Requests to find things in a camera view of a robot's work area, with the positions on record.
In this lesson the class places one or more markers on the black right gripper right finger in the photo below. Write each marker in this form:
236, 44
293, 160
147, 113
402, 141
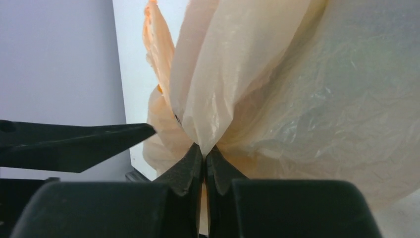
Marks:
240, 207

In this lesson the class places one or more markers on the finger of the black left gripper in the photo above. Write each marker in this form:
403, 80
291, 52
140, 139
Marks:
65, 148

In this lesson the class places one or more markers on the translucent orange plastic bag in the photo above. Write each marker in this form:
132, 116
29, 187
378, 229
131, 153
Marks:
295, 89

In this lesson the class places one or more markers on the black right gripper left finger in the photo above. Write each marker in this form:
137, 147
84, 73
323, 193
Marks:
167, 207

